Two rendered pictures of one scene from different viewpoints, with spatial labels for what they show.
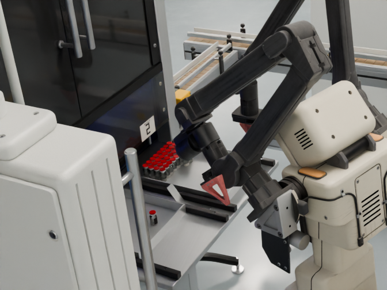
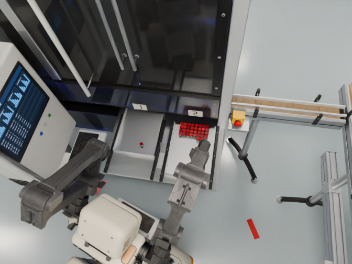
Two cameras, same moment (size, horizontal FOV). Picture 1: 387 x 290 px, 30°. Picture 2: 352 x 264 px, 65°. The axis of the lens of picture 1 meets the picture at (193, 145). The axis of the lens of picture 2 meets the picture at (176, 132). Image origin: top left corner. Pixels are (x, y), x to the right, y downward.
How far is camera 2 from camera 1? 194 cm
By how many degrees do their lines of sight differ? 57
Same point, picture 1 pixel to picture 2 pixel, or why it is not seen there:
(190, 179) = (184, 149)
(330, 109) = (92, 228)
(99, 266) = not seen: outside the picture
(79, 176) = not seen: outside the picture
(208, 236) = (137, 175)
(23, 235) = not seen: outside the picture
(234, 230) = (285, 168)
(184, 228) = (142, 161)
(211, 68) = (309, 116)
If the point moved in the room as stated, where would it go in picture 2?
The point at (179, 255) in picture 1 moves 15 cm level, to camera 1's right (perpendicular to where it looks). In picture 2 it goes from (121, 166) to (129, 189)
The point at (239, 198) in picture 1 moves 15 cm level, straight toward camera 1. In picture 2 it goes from (173, 179) to (148, 188)
